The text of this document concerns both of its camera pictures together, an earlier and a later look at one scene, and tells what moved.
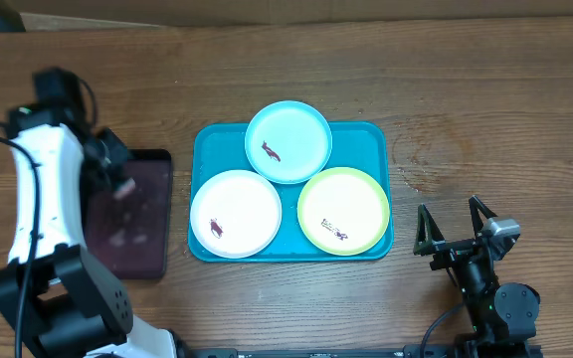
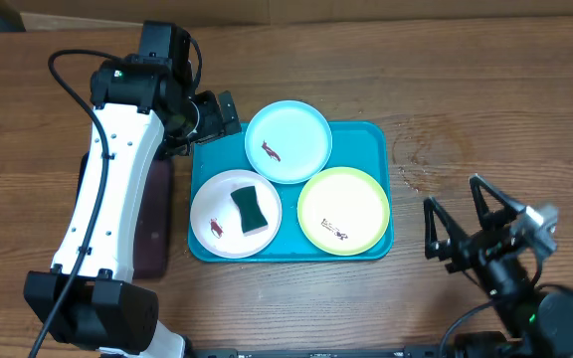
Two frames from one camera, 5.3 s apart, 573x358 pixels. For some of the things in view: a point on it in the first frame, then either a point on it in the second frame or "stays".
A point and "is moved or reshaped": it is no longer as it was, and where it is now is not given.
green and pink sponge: [128, 188] is moved or reshaped
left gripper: [117, 150] -> [213, 124]
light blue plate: [288, 142] stays
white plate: [235, 214] stays
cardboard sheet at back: [42, 15] stays
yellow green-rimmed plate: [343, 211] stays
